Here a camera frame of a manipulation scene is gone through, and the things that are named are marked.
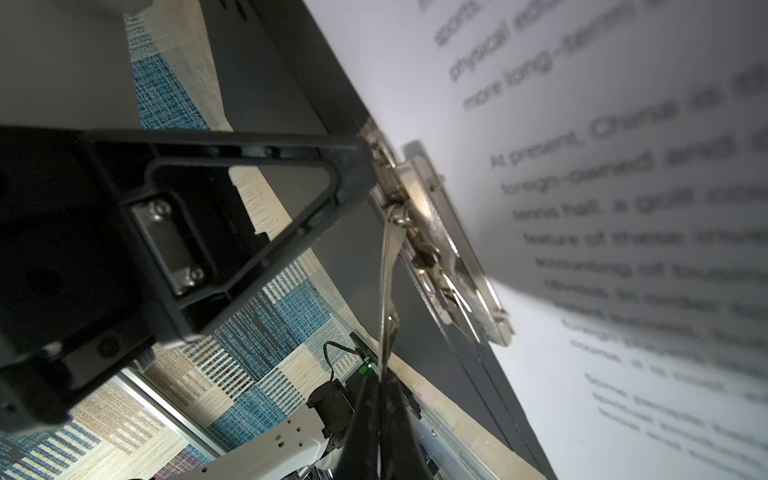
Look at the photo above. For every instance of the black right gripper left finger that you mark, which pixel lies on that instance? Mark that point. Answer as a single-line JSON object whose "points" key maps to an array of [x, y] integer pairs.
{"points": [[359, 459]]}

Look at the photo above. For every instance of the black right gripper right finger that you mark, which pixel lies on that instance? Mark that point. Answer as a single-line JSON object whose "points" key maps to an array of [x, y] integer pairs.
{"points": [[401, 457]]}

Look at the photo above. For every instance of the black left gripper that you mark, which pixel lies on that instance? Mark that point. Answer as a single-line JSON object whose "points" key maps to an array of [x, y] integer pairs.
{"points": [[115, 240]]}

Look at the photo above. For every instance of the red and black ring binder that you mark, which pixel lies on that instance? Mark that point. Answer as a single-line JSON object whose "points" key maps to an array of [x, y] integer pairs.
{"points": [[277, 74]]}

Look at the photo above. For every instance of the white text paper back sheet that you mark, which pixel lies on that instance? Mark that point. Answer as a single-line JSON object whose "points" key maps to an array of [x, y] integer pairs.
{"points": [[608, 163]]}

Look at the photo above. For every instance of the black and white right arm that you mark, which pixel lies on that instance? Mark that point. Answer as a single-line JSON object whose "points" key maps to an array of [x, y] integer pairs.
{"points": [[309, 443]]}

